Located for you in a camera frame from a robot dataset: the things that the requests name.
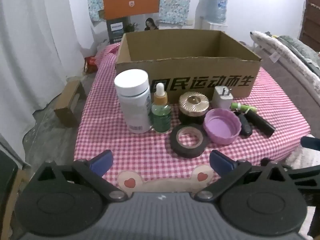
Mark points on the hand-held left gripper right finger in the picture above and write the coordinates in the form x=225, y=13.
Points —
x=221, y=163

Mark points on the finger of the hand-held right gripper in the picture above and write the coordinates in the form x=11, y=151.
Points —
x=308, y=170
x=311, y=143

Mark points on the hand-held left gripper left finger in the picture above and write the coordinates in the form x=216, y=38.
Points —
x=102, y=163

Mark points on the purple plastic bowl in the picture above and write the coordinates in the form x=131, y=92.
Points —
x=221, y=127

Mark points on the black key fob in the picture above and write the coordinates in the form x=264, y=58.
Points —
x=245, y=127

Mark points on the black tape roll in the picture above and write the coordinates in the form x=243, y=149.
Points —
x=177, y=145

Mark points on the green tube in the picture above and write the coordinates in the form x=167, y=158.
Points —
x=246, y=108

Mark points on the white charger plug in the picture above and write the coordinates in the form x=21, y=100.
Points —
x=222, y=98

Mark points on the gold lid cosmetic jar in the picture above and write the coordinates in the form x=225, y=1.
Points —
x=193, y=103

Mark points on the white plastic bottle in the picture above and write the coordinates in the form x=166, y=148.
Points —
x=133, y=102

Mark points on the green dropper bottle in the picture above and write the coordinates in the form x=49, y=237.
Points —
x=161, y=117

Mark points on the printed cardboard box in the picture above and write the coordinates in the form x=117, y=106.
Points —
x=140, y=67

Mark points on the pink checkered tablecloth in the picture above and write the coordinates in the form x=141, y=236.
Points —
x=140, y=145

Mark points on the dark object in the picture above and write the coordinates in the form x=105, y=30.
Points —
x=7, y=180

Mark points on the grey green cloth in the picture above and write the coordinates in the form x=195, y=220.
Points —
x=300, y=46

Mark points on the red packet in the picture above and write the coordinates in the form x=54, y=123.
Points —
x=89, y=65

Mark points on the brown wooden door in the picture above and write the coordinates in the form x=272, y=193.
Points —
x=311, y=17

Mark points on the white curtain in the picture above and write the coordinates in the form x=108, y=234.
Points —
x=37, y=50

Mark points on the orange appliance box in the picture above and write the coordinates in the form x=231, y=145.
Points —
x=130, y=5

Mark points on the blue floral cloth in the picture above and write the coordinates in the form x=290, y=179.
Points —
x=175, y=2

